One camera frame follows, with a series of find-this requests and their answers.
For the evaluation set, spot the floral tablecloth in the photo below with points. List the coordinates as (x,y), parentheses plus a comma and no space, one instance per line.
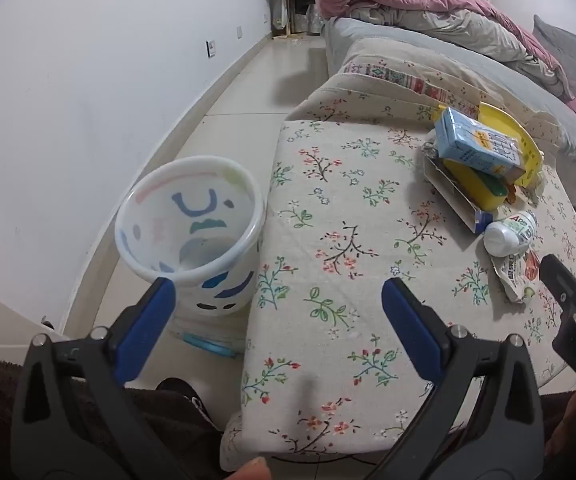
(343,200)

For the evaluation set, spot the white bottle with green label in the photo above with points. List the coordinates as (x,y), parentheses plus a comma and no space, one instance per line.
(510,232)

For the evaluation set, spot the person's left hand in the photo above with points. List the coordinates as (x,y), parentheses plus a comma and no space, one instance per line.
(253,470)

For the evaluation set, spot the yellow and green sponge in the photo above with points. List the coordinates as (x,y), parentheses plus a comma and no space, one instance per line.
(477,187)

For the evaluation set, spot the person's right forearm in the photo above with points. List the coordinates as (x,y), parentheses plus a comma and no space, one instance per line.
(572,435)

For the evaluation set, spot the yellow paper bowl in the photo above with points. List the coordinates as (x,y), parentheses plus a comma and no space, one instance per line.
(517,130)

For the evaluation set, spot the light blue milk carton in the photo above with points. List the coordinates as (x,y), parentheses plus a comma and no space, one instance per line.
(477,145)

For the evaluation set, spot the white plastic bag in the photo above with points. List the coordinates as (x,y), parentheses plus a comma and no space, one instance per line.
(281,10)

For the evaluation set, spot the wooden clothes rack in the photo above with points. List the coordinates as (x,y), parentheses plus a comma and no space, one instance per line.
(284,35)

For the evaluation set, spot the beige furniture panel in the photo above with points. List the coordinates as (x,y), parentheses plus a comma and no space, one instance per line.
(8,320)

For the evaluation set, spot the clear tub with blue band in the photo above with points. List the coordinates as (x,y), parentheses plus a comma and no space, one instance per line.
(208,345)

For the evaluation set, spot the dark-framed wall socket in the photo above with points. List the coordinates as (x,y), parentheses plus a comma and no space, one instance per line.
(211,48)

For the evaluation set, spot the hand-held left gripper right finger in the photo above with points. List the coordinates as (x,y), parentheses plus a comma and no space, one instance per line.
(410,325)

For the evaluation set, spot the white printed wrapper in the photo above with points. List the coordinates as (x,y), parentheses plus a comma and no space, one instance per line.
(515,275)

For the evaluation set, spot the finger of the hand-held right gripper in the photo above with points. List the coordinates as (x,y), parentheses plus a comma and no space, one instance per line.
(560,280)

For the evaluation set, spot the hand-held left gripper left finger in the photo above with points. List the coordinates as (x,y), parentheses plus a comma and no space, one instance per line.
(145,325)

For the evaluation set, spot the black shoe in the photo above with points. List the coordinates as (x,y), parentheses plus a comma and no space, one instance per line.
(188,400)

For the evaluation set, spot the white printed plastic bin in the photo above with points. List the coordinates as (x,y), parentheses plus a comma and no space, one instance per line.
(168,195)

